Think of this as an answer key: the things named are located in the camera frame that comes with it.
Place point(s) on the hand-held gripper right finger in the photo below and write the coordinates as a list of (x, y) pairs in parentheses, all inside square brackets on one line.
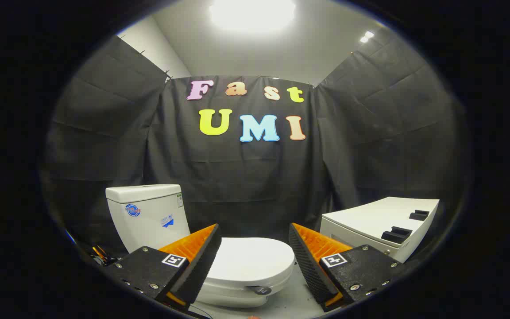
[(308, 266)]

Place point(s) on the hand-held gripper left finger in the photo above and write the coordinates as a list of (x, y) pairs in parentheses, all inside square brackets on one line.
[(202, 266)]

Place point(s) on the white toilet lid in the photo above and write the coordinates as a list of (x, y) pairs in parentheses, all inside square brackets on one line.
[(250, 257)]

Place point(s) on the white toilet seat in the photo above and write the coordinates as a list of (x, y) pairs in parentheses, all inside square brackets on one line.
[(277, 283)]

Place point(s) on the white toilet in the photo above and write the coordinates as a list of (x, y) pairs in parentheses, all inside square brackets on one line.
[(144, 221)]

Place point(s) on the white cabinet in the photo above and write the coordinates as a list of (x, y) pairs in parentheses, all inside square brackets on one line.
[(370, 221)]

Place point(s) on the black backdrop cloth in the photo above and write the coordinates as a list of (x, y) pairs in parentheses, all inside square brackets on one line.
[(246, 186)]

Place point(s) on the black block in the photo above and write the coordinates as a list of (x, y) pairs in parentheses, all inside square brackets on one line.
[(419, 215), (396, 234)]

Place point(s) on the small ceiling light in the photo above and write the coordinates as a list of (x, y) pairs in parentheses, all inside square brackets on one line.
[(367, 36)]

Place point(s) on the large ceiling light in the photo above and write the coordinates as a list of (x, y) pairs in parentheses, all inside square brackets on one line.
[(253, 13)]

